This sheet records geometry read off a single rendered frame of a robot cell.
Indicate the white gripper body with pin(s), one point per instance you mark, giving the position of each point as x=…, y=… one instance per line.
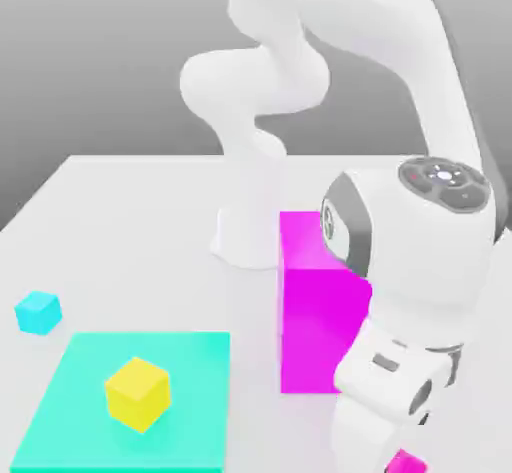
x=360, y=441

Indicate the small magenta cube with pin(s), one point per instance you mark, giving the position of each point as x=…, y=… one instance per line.
x=406, y=464

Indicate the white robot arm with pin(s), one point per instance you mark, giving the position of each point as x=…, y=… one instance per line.
x=424, y=265

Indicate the small yellow cube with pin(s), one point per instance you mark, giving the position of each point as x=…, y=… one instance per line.
x=138, y=395

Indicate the small cyan cube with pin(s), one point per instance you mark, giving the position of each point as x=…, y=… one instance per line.
x=38, y=313

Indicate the large magenta box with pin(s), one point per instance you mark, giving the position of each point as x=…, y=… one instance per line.
x=316, y=321

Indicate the large turquoise box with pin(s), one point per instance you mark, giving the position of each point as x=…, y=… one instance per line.
x=192, y=401

